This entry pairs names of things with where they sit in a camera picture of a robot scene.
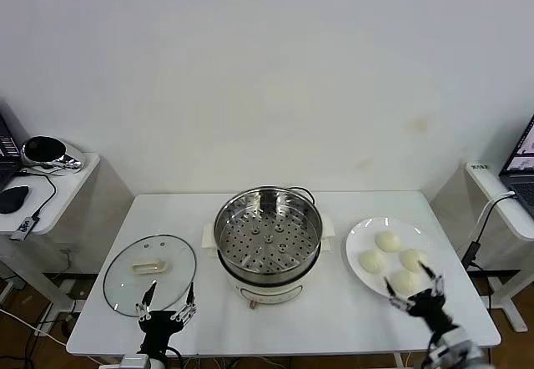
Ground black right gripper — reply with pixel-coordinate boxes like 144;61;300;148
383;261;456;337

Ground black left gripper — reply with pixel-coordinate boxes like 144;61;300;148
133;280;198;356

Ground white steamed baozi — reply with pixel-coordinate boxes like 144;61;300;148
399;248;430;273
390;269;421;296
358;250;387;275
374;230;401;254

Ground round glass pot lid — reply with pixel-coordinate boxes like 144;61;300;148
103;233;198;318

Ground stainless steel steamer basket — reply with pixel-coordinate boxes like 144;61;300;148
202;184;337;276

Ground white round plate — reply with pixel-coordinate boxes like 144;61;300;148
345;216;446;302

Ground cream electric cooker base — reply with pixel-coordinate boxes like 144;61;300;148
202;235;337;310

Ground white side table with label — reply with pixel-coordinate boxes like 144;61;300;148
465;159;534;332

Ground white side table with mouse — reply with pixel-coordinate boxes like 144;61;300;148
0;151;101;316

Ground grey usb hub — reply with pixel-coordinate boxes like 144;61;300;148
8;214;41;243

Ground black computer mouse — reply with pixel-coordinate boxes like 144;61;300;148
0;184;31;215

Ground chrome and black headset device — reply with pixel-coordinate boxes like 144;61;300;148
20;134;88;174

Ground dark laptop beside chrome device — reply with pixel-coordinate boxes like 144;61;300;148
0;112;26;190

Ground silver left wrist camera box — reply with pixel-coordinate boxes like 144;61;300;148
120;354;152;369

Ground black cable adapter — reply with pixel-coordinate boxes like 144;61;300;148
461;241;481;269

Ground black laptop cable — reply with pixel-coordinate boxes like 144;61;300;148
477;195;519;245

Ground white laptop cable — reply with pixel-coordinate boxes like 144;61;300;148
478;191;517;236

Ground white floor cable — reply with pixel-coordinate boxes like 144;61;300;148
0;308;68;347

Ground black hub cable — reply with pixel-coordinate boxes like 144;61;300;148
18;167;58;220

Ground dark laptop with white cable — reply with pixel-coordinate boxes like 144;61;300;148
498;112;534;220

